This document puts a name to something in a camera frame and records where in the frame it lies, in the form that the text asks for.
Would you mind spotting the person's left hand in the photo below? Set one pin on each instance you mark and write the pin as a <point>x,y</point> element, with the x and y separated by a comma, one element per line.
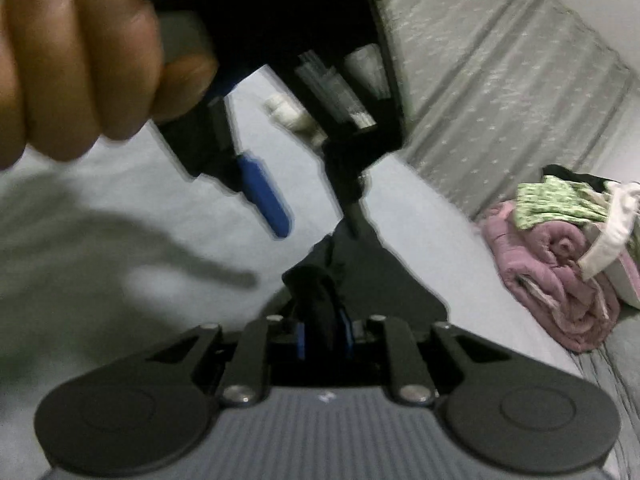
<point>75,60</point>

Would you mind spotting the green patterned cloth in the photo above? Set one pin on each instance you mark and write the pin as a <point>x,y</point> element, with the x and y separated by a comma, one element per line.
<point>555,205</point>

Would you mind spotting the pink folded quilt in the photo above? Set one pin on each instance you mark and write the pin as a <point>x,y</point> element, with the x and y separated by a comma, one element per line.
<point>550,280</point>

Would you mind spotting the white plush dog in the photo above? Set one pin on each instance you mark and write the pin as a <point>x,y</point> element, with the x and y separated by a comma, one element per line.
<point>292,115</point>

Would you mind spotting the grey bed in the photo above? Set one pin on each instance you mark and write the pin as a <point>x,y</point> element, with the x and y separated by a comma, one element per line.
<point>150,230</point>

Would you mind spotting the grey star-print curtain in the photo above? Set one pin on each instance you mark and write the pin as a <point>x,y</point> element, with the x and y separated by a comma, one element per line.
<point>500,70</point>

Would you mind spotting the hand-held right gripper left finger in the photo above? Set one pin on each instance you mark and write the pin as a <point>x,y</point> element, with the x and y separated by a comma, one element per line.
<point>301,342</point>

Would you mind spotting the black crumpled cloth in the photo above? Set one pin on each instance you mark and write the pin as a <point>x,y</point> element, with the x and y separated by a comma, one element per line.
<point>575,175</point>

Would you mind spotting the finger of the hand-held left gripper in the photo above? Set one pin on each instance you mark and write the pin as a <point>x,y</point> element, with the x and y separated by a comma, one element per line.
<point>347,180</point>
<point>265,195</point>

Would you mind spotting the white folded pillowcase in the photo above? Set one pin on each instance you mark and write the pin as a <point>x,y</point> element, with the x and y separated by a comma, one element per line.
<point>631,280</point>

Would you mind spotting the black short-sleeved dress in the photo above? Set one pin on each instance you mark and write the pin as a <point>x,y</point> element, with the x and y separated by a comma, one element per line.
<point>380,280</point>

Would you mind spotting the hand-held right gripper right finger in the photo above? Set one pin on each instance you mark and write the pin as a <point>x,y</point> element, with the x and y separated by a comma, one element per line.
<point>346,340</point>

